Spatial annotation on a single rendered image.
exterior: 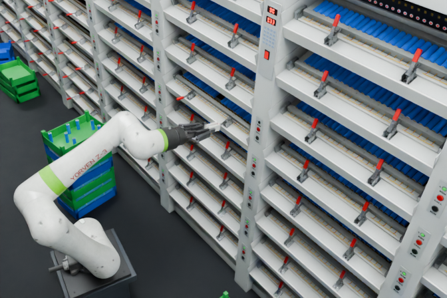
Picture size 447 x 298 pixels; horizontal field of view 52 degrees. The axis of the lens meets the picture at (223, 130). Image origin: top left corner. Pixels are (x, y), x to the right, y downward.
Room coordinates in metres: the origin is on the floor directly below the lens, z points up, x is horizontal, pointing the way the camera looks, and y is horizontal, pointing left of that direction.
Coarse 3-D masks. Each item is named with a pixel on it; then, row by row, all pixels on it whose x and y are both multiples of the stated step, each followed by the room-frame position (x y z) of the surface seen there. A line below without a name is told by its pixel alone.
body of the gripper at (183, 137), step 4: (176, 128) 1.42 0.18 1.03; (180, 128) 1.42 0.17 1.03; (180, 132) 1.40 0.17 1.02; (184, 132) 1.41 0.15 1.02; (180, 136) 1.39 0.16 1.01; (184, 136) 1.40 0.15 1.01; (188, 136) 1.41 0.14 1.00; (192, 136) 1.42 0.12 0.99; (180, 140) 1.38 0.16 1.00; (184, 140) 1.40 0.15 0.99; (188, 140) 1.41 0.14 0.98; (180, 144) 1.39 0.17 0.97
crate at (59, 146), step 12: (72, 120) 2.09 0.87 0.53; (84, 120) 2.15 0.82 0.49; (96, 120) 2.11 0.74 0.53; (48, 132) 1.97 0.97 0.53; (60, 132) 2.02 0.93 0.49; (72, 132) 2.04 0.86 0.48; (84, 132) 2.05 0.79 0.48; (48, 144) 1.91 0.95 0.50; (60, 144) 1.93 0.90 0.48; (72, 144) 1.93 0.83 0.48
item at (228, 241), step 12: (168, 192) 1.91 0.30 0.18; (180, 192) 1.90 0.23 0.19; (180, 204) 1.83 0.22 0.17; (192, 204) 1.80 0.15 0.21; (192, 216) 1.74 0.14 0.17; (204, 216) 1.74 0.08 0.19; (204, 228) 1.66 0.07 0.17; (216, 228) 1.66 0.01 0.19; (216, 240) 1.59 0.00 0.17; (228, 240) 1.58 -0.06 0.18; (228, 252) 1.51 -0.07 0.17
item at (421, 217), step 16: (432, 176) 0.94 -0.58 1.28; (432, 192) 0.93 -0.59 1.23; (416, 208) 0.95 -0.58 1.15; (416, 224) 0.93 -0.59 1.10; (432, 224) 0.90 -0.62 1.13; (432, 240) 0.89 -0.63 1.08; (400, 256) 0.94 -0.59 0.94; (432, 256) 0.89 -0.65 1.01; (416, 272) 0.89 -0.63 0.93; (384, 288) 0.94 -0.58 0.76; (416, 288) 0.89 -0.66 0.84
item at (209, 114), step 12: (168, 72) 1.93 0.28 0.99; (180, 72) 1.95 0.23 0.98; (168, 84) 1.90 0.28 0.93; (180, 84) 1.89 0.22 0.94; (192, 108) 1.77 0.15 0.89; (204, 108) 1.71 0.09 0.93; (216, 120) 1.63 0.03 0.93; (228, 132) 1.56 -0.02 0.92; (240, 132) 1.54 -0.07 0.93; (240, 144) 1.52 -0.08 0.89
